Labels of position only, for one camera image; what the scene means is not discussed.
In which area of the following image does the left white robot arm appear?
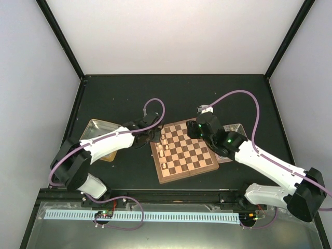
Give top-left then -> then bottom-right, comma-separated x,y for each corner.
50,113 -> 161,207

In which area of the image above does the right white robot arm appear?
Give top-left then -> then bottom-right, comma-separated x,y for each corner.
186,112 -> 327,222

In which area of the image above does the wooden chess board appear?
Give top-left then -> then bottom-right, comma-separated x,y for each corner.
150,120 -> 219,184

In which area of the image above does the left controller board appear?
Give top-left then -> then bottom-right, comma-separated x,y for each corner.
94,211 -> 113,218

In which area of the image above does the controller board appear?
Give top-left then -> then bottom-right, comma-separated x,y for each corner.
239,213 -> 266,221
94,211 -> 113,218

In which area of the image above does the right controller board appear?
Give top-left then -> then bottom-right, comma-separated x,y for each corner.
239,213 -> 266,221

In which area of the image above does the pink metal tray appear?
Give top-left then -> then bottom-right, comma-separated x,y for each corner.
215,123 -> 247,164

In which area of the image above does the gold metal tray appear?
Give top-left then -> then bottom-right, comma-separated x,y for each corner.
81,118 -> 122,162

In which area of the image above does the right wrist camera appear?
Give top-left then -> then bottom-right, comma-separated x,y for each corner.
197,105 -> 214,114

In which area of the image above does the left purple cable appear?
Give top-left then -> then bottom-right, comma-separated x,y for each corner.
48,98 -> 166,205

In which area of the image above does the purple cable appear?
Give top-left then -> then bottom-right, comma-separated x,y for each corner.
198,89 -> 332,230
48,98 -> 166,205

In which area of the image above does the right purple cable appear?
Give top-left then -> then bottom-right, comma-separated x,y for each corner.
198,89 -> 332,230

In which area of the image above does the black front rail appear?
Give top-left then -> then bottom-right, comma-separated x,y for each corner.
36,188 -> 267,211

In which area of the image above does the white slotted cable duct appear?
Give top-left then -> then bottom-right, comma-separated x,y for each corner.
44,210 -> 240,225

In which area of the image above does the black frame post right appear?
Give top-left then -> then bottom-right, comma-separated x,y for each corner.
264,0 -> 315,80

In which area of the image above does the black frame post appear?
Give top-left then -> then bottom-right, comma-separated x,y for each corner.
264,0 -> 315,80
36,0 -> 85,80

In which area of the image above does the black frame post left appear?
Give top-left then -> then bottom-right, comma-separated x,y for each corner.
36,0 -> 85,80

